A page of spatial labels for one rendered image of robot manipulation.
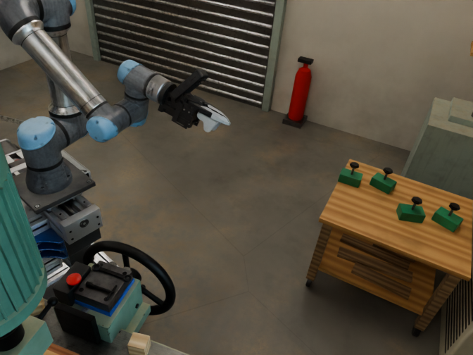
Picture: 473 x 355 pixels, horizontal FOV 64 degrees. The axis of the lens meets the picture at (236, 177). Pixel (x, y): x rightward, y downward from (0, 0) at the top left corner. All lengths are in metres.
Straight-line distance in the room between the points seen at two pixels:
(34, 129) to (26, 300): 0.83
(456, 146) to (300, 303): 1.27
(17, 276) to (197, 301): 1.53
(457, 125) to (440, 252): 0.95
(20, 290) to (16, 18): 0.77
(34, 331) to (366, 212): 1.51
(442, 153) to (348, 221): 0.92
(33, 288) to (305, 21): 3.05
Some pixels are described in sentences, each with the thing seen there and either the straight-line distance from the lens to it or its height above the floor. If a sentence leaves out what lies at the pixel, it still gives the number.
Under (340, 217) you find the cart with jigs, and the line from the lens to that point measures 1.84.
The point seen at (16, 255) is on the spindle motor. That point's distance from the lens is 0.59.
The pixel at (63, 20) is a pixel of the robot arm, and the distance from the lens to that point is 1.31.
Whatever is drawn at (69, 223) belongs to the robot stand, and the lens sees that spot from 1.40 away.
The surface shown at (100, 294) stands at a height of 1.00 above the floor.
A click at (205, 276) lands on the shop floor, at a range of 2.16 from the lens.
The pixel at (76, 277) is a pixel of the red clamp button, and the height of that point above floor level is 1.03.
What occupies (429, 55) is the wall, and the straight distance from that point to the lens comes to 3.31.
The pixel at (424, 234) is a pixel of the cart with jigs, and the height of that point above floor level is 0.53.
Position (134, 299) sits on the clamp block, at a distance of 0.97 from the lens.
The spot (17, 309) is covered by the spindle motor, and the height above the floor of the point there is 1.23.
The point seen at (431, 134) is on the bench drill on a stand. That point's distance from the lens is 2.50.
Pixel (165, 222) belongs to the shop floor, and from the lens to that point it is 2.44.
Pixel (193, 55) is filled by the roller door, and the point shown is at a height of 0.35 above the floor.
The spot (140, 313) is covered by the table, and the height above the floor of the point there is 0.87.
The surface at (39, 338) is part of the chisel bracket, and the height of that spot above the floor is 1.05.
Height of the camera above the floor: 1.72
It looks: 38 degrees down
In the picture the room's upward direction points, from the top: 6 degrees clockwise
